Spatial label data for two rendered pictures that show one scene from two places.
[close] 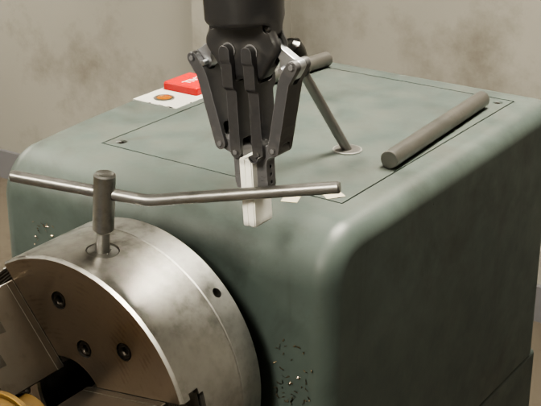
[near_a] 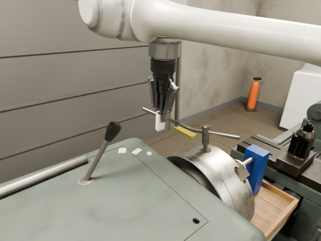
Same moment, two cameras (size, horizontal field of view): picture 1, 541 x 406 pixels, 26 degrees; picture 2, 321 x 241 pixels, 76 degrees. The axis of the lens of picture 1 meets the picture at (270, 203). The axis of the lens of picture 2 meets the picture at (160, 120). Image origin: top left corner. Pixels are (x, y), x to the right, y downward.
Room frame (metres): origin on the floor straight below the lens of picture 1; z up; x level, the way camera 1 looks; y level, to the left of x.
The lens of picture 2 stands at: (1.65, 0.20, 1.60)
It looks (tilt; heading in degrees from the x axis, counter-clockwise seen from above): 26 degrees down; 198
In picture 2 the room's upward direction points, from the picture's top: straight up
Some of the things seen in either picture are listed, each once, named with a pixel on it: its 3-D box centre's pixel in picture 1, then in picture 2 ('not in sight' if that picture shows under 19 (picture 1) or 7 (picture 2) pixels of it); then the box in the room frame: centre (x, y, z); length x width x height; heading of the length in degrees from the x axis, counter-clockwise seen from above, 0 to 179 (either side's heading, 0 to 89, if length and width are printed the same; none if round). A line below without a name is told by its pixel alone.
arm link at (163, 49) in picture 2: not in sight; (164, 48); (1.07, 0.03, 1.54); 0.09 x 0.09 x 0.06
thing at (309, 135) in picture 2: not in sight; (306, 132); (0.63, 0.60, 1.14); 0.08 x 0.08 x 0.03
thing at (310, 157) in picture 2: not in sight; (295, 158); (0.66, 0.58, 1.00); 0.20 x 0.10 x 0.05; 145
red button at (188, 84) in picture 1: (192, 86); not in sight; (1.60, 0.11, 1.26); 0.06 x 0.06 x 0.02; 55
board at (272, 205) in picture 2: not in sight; (241, 194); (0.86, 0.35, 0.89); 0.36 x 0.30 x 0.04; 55
